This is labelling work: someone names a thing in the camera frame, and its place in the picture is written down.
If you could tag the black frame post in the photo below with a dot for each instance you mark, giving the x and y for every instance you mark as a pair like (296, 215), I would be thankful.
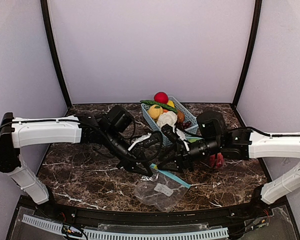
(53, 52)
(249, 52)

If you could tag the white toy cauliflower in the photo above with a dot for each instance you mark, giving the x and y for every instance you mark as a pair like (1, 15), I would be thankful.
(168, 117)

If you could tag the black front frame rail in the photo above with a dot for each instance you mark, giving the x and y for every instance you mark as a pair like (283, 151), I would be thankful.
(282, 224)

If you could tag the brown toy kiwi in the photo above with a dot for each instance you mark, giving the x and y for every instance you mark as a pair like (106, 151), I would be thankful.
(180, 116)

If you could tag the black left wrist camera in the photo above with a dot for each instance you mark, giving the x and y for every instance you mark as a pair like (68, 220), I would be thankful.
(119, 118)

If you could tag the green toy cucumber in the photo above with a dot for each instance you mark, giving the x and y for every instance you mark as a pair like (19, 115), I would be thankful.
(163, 105)

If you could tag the yellow toy lemon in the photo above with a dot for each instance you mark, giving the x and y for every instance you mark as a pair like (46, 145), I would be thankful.
(171, 104)

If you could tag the blue perforated plastic basket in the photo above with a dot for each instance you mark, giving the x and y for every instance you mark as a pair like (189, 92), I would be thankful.
(188, 117)

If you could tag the red toy tomato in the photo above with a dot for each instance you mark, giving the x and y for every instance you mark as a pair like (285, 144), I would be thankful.
(161, 97)

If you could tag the black left frame post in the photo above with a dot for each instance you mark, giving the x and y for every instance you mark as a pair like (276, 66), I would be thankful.
(53, 52)

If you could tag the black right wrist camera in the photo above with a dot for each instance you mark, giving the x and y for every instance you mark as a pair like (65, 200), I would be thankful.
(211, 124)

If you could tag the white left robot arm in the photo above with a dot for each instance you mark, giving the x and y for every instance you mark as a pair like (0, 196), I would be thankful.
(16, 132)

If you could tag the white slotted cable duct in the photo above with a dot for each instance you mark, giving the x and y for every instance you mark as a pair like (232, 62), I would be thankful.
(126, 232)

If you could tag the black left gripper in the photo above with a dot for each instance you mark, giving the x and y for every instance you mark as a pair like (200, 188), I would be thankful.
(136, 155)

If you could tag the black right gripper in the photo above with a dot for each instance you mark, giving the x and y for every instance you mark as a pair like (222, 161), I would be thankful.
(179, 155)

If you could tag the red toy apple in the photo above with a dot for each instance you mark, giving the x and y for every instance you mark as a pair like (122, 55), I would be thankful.
(216, 160)

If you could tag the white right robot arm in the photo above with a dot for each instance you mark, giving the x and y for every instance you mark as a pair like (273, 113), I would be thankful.
(241, 143)

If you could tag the dark purple toy grapes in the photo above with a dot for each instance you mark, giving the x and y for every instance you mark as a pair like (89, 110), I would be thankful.
(184, 125)

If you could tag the black right frame post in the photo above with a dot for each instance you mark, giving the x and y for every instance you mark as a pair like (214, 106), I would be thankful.
(249, 52)

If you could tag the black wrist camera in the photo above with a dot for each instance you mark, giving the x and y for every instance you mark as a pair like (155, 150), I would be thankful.
(211, 124)
(119, 118)

